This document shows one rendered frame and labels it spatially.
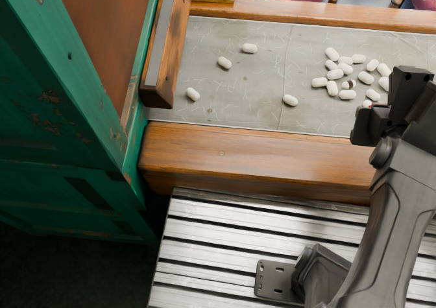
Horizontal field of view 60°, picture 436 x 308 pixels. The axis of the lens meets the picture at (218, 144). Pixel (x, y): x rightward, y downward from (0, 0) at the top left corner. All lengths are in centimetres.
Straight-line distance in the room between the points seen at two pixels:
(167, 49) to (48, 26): 40
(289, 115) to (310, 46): 20
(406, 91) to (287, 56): 39
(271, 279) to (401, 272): 40
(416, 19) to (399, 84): 49
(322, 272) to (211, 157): 30
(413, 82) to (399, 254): 26
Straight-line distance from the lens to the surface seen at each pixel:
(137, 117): 74
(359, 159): 80
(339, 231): 84
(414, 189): 47
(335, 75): 89
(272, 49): 93
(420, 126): 54
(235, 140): 76
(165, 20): 82
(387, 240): 43
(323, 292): 55
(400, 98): 59
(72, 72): 46
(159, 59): 75
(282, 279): 79
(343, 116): 86
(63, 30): 44
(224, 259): 79
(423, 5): 118
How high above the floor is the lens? 145
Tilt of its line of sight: 65 degrees down
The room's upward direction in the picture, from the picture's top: straight up
